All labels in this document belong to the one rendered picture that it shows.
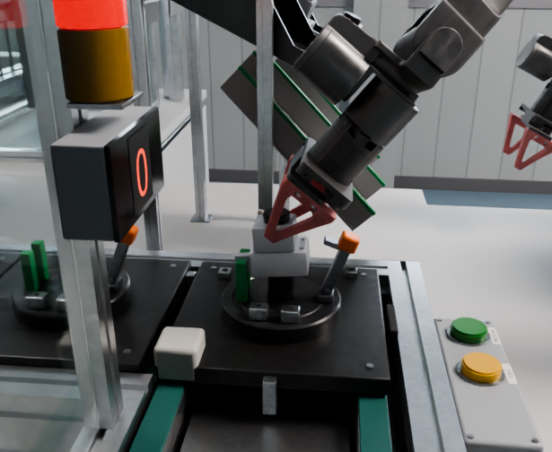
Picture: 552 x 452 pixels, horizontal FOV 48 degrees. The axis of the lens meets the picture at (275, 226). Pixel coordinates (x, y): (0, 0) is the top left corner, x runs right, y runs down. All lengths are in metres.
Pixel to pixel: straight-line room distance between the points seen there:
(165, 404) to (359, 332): 0.22
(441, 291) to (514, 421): 0.43
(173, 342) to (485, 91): 3.45
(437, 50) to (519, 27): 3.32
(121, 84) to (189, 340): 0.30
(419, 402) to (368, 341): 0.10
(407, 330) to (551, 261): 0.52
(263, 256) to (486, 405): 0.27
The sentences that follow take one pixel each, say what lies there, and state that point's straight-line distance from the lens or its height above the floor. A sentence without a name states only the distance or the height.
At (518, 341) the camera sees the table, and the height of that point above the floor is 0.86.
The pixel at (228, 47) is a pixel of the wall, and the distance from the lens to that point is 3.92.
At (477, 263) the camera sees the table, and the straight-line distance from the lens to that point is 1.16.
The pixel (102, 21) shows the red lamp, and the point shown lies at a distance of 0.46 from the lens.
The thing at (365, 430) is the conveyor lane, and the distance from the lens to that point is 0.62.
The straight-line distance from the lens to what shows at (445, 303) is 1.01.
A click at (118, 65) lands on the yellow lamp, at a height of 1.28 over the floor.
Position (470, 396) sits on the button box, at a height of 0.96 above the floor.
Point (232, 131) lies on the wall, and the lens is 4.01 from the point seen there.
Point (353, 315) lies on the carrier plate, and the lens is 0.74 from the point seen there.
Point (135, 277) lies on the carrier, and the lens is 0.84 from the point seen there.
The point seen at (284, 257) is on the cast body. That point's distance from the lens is 0.69.
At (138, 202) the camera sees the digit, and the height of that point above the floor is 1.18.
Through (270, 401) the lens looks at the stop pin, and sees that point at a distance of 0.65.
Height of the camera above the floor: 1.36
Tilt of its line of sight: 23 degrees down
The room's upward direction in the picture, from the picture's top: straight up
